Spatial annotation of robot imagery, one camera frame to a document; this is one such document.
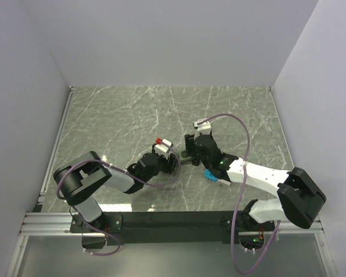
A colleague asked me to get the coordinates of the green power strip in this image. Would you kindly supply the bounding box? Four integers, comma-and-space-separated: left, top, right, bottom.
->
179, 150, 200, 166

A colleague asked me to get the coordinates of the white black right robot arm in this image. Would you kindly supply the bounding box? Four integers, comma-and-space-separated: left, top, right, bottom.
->
185, 133, 326, 230

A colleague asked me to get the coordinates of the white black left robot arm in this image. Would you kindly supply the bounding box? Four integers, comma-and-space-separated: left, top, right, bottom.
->
53, 140, 181, 232

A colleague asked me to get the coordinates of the blue plug adapter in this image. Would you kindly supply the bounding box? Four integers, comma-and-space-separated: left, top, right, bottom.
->
204, 169, 218, 182

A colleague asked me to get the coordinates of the white plug adapter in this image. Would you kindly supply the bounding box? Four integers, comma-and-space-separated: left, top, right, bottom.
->
218, 179, 231, 186

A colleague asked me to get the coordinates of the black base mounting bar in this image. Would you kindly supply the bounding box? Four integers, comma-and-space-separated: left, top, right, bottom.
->
70, 211, 274, 245

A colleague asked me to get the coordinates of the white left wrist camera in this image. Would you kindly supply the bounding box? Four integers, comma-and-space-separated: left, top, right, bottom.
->
153, 138, 173, 155

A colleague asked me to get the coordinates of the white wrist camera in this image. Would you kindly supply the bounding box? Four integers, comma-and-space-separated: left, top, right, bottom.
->
193, 119, 212, 139
153, 138, 173, 155

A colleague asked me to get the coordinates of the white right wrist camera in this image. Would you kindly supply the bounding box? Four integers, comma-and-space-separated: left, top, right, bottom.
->
193, 119, 212, 139

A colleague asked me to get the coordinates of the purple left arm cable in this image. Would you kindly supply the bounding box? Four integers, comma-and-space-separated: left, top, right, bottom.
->
56, 143, 182, 256

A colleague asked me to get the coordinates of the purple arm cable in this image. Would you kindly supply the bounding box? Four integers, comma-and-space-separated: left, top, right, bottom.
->
56, 143, 182, 256
198, 113, 280, 275

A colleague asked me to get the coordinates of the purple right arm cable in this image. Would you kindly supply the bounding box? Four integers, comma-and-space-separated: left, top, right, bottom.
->
198, 113, 280, 275

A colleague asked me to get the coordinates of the aluminium frame rail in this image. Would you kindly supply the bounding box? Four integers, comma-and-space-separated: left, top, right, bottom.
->
19, 86, 77, 237

